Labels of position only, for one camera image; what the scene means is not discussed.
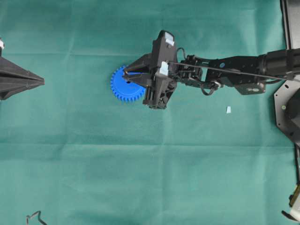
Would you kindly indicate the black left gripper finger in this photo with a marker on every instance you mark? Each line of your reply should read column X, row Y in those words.
column 8, row 68
column 11, row 86

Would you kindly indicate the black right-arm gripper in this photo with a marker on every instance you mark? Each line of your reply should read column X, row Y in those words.
column 160, row 85

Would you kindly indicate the blue plastic gear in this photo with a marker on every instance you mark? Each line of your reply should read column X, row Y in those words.
column 124, row 90

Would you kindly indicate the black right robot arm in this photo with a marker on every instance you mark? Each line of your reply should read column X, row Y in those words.
column 247, row 74

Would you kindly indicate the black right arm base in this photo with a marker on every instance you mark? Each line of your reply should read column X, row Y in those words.
column 287, row 110

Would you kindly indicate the white tape scrap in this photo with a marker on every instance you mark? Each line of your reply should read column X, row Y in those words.
column 228, row 110

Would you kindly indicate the green table cloth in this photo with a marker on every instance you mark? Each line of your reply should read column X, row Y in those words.
column 73, row 151

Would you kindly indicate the yellow white object bottom right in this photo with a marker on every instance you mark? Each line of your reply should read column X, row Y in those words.
column 294, row 203

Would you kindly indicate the black frame rail top right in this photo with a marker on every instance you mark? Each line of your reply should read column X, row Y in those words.
column 291, row 22

